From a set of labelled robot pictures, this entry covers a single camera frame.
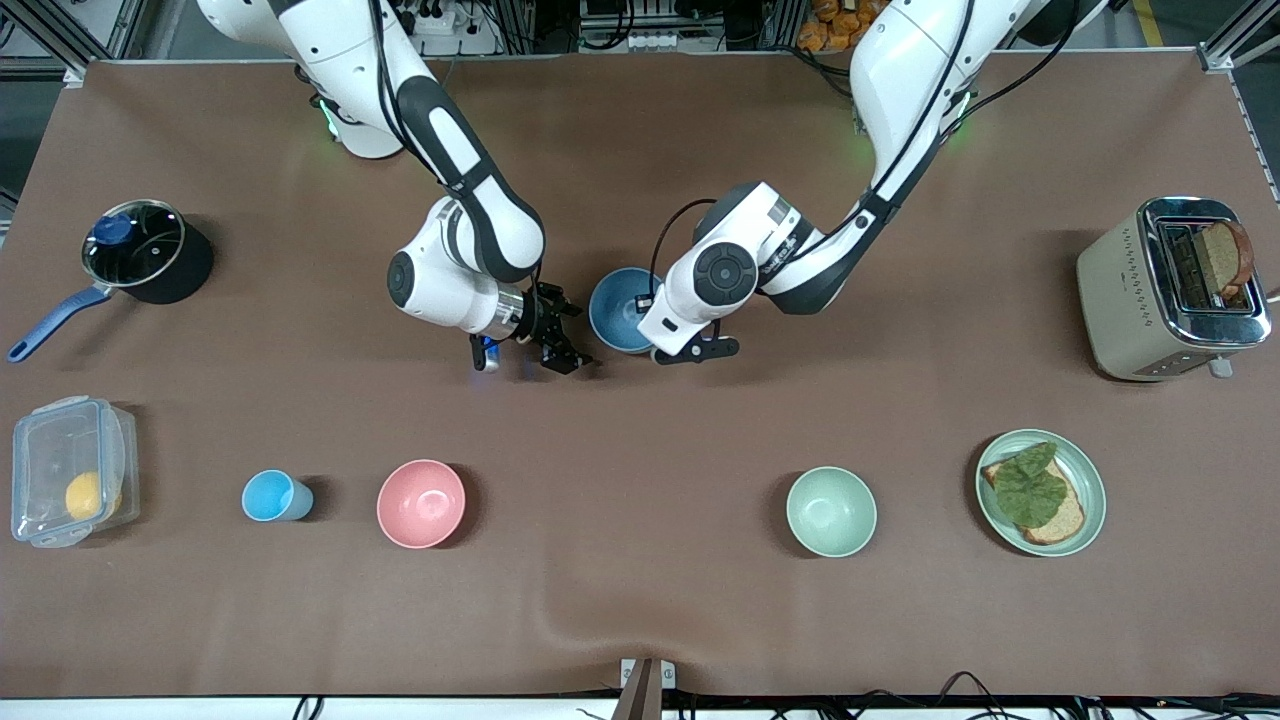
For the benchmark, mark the clear plastic lidded container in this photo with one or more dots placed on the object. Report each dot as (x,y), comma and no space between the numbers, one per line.
(55,455)

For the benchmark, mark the long white power strip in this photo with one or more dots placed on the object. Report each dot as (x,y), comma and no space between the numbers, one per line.
(652,42)

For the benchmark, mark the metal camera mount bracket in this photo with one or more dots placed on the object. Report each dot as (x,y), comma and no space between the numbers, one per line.
(647,685)

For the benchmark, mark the light green plate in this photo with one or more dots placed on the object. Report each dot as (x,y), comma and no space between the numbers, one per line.
(1085,470)

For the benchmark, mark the yellow lemon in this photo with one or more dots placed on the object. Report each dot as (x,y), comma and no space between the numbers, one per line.
(86,496)

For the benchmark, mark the cream and chrome toaster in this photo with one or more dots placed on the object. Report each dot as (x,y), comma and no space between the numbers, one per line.
(1125,300)

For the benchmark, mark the light green bowl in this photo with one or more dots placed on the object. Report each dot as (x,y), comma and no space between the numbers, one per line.
(831,511)

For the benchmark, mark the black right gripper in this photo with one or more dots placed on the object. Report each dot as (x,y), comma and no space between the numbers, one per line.
(543,322)

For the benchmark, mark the green lettuce leaf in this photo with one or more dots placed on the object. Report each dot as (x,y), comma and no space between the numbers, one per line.
(1030,485)

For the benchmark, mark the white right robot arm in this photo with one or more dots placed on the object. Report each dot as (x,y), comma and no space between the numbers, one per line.
(460,270)

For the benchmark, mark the bread slice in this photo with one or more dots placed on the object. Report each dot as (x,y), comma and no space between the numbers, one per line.
(1065,520)

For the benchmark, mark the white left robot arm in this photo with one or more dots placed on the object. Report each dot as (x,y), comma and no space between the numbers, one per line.
(770,250)

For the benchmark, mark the bag of orange snacks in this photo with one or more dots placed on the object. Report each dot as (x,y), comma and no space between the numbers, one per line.
(830,25)

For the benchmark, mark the light blue cup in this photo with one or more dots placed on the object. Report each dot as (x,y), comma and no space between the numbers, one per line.
(270,496)

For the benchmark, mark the glass lid blue knob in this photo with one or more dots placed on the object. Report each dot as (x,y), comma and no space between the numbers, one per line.
(135,245)

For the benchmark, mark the pink bowl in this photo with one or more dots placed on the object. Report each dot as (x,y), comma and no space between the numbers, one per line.
(421,503)

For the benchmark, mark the brown toast slice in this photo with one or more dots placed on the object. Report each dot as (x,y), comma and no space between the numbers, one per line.
(1225,255)

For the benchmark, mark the blue bowl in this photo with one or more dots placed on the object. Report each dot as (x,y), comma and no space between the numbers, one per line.
(615,310)

